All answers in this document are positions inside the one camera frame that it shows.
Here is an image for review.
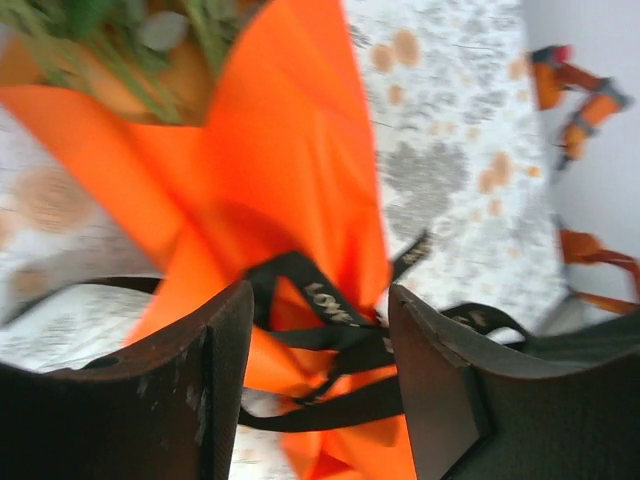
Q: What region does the grey floral tablecloth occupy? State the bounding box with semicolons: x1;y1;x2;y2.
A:
0;0;576;480

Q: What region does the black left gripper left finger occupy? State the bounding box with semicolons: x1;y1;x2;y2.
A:
0;278;256;480

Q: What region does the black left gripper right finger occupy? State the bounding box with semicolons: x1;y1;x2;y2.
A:
388;283;640;480

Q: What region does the orange wrapping paper sheet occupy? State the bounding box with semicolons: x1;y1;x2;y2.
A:
0;0;420;480

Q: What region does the black ribbon with gold print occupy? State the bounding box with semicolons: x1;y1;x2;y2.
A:
238;228;532;435

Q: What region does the cream fake flower stem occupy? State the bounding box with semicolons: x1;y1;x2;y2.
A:
0;0;184;126
182;0;242;79

